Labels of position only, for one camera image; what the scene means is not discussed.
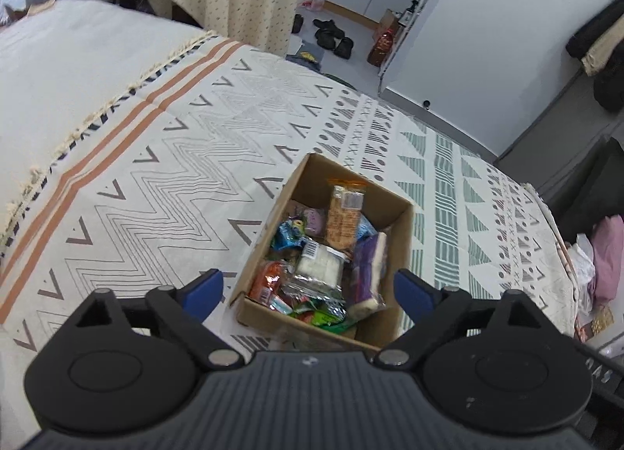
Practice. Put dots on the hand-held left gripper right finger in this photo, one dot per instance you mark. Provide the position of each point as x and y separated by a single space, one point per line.
417 294

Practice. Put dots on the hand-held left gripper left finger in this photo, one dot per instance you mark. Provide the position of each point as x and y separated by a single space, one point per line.
202 291

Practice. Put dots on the long purple snack packet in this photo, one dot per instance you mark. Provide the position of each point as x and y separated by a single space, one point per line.
368 269

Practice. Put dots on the red snack packet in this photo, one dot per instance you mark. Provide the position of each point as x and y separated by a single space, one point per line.
268 281

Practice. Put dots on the blue and white snack packet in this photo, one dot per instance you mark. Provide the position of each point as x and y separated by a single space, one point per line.
366 230

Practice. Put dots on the green foil snack packet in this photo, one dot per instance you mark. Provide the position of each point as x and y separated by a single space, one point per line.
329 319

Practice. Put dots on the white rice cracker packet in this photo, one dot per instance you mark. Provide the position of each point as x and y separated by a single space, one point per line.
319 267

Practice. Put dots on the orange biscuit packet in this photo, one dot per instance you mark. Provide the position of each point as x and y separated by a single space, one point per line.
343 220

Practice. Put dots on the blue candy packet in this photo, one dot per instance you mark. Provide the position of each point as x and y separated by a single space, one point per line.
290 233

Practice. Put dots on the small purple snack packet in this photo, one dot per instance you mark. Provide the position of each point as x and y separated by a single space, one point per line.
316 220

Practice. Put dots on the brown cardboard box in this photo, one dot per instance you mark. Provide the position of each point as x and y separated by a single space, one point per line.
302 179

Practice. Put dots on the white plastic bag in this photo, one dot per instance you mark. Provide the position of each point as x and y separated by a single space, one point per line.
582 259

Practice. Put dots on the pink cloth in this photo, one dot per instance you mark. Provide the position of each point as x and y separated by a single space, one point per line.
607 255

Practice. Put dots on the dark red bottle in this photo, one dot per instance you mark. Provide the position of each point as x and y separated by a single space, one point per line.
382 46

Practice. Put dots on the black slipper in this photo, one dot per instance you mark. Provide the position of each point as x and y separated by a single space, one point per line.
343 48
326 33
297 23

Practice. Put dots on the yellow bag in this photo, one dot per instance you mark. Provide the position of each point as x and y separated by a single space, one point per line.
307 56

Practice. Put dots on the white bed sheet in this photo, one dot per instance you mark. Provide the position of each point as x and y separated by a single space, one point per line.
73 55

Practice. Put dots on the black spray bottle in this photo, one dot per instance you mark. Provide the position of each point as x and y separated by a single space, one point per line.
409 13

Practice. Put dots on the black hanging garment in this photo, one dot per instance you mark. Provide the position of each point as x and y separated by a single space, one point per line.
609 89

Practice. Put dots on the beige hanging garment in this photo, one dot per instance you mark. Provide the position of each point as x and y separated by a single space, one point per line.
604 52

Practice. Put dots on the black hanging coat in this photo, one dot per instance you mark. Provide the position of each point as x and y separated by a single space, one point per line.
597 23

